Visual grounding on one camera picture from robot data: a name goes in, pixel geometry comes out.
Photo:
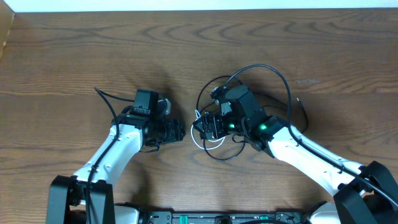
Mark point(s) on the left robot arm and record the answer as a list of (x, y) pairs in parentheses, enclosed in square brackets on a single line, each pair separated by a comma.
[(87, 195)]

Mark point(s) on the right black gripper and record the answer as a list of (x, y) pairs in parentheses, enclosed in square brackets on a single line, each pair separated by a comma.
[(207, 120)]

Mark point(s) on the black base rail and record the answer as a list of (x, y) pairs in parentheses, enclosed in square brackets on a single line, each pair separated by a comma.
[(167, 217)]

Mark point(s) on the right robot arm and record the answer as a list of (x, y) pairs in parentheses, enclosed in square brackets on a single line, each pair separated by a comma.
[(361, 194)]

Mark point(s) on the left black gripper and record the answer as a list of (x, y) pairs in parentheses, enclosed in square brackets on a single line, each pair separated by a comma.
[(175, 133)]

